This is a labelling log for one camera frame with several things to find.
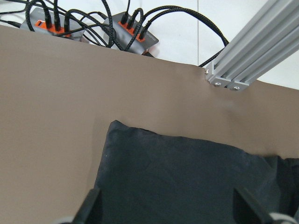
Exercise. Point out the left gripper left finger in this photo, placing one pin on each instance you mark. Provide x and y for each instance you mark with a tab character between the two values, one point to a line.
90	212

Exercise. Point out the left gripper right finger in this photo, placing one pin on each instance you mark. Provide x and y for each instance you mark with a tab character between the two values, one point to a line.
247	210

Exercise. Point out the black printed t-shirt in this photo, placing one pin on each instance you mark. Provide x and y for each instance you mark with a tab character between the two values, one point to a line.
147	178

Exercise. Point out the grey orange usb hub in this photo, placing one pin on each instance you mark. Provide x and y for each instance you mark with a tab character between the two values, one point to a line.
124	35

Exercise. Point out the aluminium cage frame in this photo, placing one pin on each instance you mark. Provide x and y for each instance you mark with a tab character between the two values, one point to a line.
271	36

